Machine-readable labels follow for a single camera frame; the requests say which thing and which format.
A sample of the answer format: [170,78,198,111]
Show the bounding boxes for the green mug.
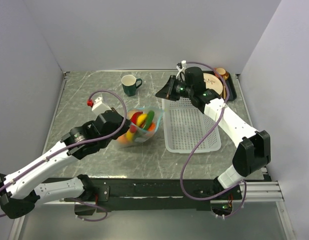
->
[121,74,143,97]

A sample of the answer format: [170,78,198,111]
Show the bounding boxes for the red chili pepper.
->
[130,111,143,125]

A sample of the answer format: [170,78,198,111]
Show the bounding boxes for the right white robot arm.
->
[155,66,271,199]

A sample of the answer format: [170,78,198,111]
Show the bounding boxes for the purple cable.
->
[179,61,247,219]
[0,90,127,223]

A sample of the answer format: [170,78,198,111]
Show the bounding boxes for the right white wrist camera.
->
[176,60,187,78]

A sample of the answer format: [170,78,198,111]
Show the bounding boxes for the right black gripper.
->
[155,75,194,102]

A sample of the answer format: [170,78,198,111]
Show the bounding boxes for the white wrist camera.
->
[176,60,187,78]
[87,96,112,116]

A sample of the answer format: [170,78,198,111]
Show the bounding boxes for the black base beam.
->
[44,174,273,216]

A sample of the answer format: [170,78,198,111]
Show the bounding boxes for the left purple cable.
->
[0,90,127,223]

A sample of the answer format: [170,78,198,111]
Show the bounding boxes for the banana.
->
[126,113,147,142]

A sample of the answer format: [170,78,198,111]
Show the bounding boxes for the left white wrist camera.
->
[87,96,112,116]

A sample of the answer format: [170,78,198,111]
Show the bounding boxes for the green chili pepper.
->
[142,110,155,130]

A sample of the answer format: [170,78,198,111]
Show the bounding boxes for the gold spoon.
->
[222,72,229,99]

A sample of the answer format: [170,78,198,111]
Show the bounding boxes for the orange tangerine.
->
[147,122,156,132]

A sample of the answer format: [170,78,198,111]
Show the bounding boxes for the clear zip top bag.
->
[116,107,163,147]

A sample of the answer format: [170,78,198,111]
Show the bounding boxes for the small orange cup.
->
[214,67,227,77]

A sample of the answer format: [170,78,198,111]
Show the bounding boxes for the dark green tray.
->
[204,71,237,102]

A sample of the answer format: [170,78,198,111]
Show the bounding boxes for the white plastic basket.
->
[162,97,215,154]

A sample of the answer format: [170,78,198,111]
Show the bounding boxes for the beige round plate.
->
[203,73,224,95]

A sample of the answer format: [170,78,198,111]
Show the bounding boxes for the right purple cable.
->
[179,61,247,219]

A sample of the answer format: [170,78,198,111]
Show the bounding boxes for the peach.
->
[117,134,131,146]

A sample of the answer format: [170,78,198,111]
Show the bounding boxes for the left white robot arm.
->
[0,109,131,219]

